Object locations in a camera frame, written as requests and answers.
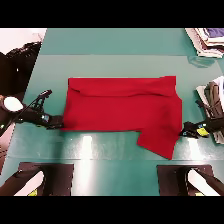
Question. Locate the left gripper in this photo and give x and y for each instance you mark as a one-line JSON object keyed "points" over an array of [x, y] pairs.
{"points": [[54, 122]]}

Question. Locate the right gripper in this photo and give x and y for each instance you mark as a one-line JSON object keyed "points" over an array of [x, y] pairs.
{"points": [[191, 130]]}

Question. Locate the red T-shirt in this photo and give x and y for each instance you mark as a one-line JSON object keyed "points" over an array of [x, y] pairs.
{"points": [[123, 110]]}

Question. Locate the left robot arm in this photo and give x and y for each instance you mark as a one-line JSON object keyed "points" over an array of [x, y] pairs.
{"points": [[26, 116]]}

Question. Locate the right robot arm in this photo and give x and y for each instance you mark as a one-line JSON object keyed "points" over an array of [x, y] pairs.
{"points": [[200, 181]]}

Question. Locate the heap of clothes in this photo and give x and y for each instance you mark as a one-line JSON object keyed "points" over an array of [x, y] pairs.
{"points": [[205, 46]]}

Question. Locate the purple garment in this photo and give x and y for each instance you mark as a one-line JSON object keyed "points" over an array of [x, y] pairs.
{"points": [[216, 32]]}

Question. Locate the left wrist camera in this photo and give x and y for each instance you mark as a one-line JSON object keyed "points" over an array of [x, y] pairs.
{"points": [[42, 96]]}

